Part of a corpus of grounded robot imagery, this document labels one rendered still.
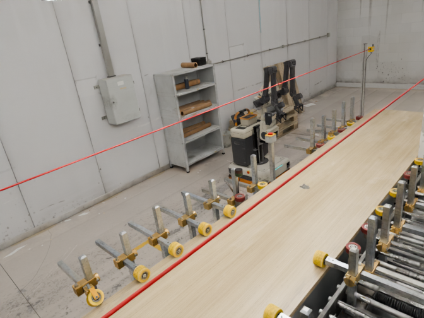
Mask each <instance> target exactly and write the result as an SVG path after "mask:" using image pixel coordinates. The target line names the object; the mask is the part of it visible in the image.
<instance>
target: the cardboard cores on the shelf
mask: <svg viewBox="0 0 424 318"><path fill-rule="evenodd" d="M198 84H200V79H192V80H190V81H189V86H194V85H198ZM175 87H176V90H180V89H183V88H185V83H184V82H183V83H179V84H176V85H175ZM210 106H212V103H211V101H210V100H207V101H204V100H197V101H195V102H191V103H188V104H185V105H182V106H180V107H179V110H180V114H181V115H182V116H184V115H187V114H190V113H193V112H196V111H198V110H201V109H205V108H207V107H210ZM210 126H211V123H210V122H208V123H205V121H202V122H199V123H197V124H194V125H192V126H189V127H186V128H184V129H183V133H184V138H186V137H188V136H190V135H192V134H195V133H197V132H199V131H202V130H203V129H206V128H208V127H210Z"/></svg>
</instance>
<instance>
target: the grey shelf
mask: <svg viewBox="0 0 424 318"><path fill-rule="evenodd" d="M213 73H214V74H213ZM195 75H196V76H195ZM184 76H187V77H188V80H189V81H190V80H194V79H200V84H198V85H194V86H190V87H189V89H186V88H183V89H180V90H176V87H175V85H176V84H179V83H183V82H184ZM153 77H154V80H155V87H156V94H157V97H158V104H159V108H160V114H161V118H162V124H163V127H166V126H169V125H171V124H174V123H176V122H179V121H182V120H184V119H187V118H189V117H192V116H194V115H198V114H200V113H202V112H205V111H207V110H211V109H213V108H215V107H219V101H218V91H217V85H216V74H215V64H206V65H203V66H197V67H196V68H178V69H173V70H169V71H165V72H162V73H157V74H154V75H153ZM215 89H216V90H215ZM197 100H204V101H207V100H210V101H211V103H212V106H210V107H207V108H205V109H201V110H198V111H196V112H193V113H190V114H187V115H184V116H182V115H181V114H180V110H179V107H180V106H182V105H185V104H188V103H191V102H195V101H197ZM216 100H217V101H216ZM202 121H205V123H208V122H210V123H211V126H210V127H208V128H206V129H203V130H202V131H199V132H197V133H195V134H192V135H190V136H188V137H186V138H184V133H183V129H184V128H186V127H189V126H192V125H194V124H197V123H199V122H202ZM163 130H164V135H165V141H166V145H167V151H168V157H169V162H170V168H173V167H174V166H172V164H174V165H177V166H180V167H184V168H186V173H189V172H190V171H189V166H190V165H192V164H193V163H196V162H197V161H199V160H202V159H203V158H206V157H207V156H210V155H212V154H213V153H216V152H217V151H220V150H223V153H222V154H223V155H224V154H225V151H224V145H223V135H222V128H221V118H220V108H217V109H214V110H211V111H209V112H206V113H203V114H201V115H198V116H195V117H193V118H191V119H187V120H186V121H183V122H180V123H178V124H175V125H172V126H170V127H167V128H165V129H163ZM221 142H222V143H221Z"/></svg>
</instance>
